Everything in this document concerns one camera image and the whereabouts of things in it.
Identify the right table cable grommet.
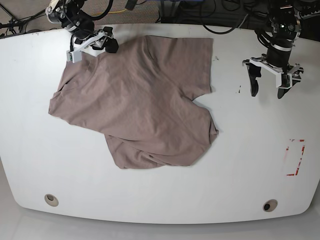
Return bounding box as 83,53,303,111
262,199,278,213

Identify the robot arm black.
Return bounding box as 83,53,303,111
45,0,119,63
242,0,304,99

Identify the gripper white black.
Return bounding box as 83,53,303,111
66,26,119,63
242,46,304,99

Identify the left table cable grommet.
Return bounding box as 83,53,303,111
44,194,59,207

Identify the yellow floor cable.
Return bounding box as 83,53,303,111
99,8,129,16

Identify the mauve brown T-shirt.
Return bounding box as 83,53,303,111
48,35,219,169

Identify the table cable grommet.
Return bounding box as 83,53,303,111
44,194,59,207
262,199,278,213

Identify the black tripod stand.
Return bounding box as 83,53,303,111
0,4,46,39

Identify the white power strip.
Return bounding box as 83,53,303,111
298,8,320,20

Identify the red tape rectangle marker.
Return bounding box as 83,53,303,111
283,139,306,177

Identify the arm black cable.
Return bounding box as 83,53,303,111
199,0,251,35

